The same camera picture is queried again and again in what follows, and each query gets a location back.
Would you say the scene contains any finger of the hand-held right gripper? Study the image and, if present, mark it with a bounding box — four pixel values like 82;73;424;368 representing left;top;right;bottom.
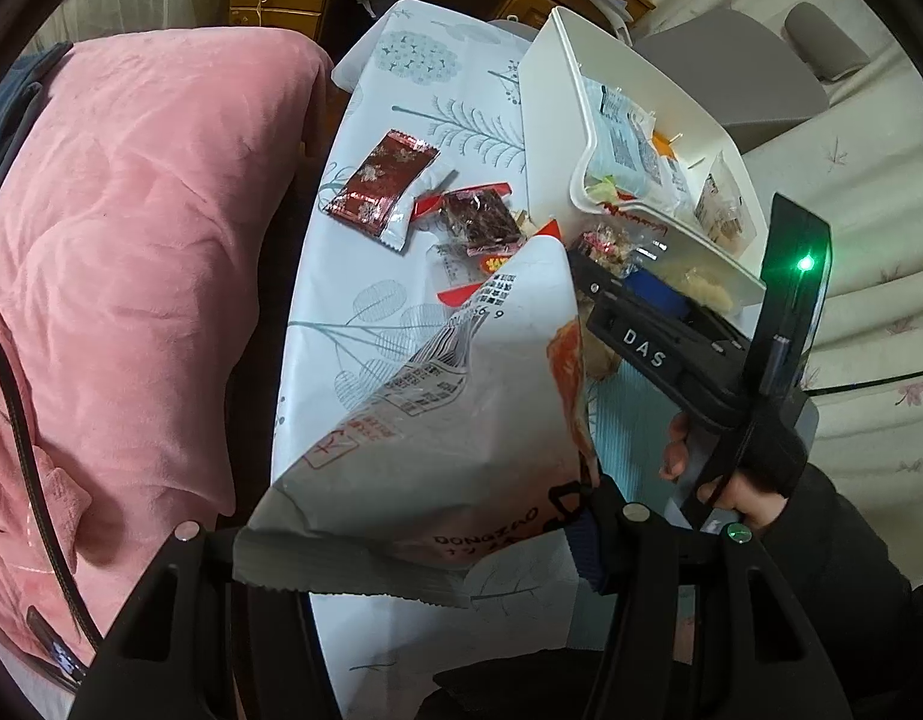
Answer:
564;247;635;316
622;268;732;335

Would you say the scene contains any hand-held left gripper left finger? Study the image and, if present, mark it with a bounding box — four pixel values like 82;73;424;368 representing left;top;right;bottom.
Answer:
70;519;338;720

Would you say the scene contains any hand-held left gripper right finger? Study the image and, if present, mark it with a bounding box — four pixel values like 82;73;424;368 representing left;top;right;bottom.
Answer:
562;476;856;720

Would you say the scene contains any clear packet red zigzag edge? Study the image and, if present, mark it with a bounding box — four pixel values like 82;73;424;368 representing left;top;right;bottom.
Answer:
573;199;671;277

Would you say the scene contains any clear bag of yellow puffs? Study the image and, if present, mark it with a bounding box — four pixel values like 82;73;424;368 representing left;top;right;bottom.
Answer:
686;270;736;312

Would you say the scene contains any dark red snack packet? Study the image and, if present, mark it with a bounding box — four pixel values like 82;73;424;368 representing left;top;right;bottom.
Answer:
416;181;526;257

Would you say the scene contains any clear red-cornered snack packet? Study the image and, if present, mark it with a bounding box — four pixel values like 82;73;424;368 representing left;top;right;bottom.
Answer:
429;238;533;308

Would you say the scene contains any large pale blue snack packet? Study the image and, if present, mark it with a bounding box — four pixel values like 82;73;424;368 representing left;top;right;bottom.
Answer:
581;79;694;203

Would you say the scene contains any white red cartoon snack bag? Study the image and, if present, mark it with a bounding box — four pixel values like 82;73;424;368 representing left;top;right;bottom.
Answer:
232;232;601;610

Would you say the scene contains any white plastic storage box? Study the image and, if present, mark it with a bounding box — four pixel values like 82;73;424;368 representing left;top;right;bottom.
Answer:
517;6;768;308

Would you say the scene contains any red patterned snack packet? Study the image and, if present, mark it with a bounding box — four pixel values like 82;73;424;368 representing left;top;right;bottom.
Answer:
322;130;441;250

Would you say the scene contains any person's right forearm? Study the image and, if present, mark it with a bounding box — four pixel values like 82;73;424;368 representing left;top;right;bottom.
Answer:
757;457;923;720

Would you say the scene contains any person's right hand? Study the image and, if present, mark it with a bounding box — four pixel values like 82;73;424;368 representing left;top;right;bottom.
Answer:
660;416;792;535

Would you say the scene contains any grey office chair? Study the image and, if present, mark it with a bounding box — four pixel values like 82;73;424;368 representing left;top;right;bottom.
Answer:
476;0;871;158

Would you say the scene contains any white floral curtain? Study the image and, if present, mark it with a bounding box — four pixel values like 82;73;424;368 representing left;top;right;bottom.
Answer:
641;0;923;586

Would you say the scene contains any pink blanket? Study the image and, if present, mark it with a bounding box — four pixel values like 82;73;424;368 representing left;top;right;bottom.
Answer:
0;30;338;691

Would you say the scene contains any dark blue clothing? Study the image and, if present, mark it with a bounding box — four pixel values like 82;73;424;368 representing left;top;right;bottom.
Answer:
0;41;73;188

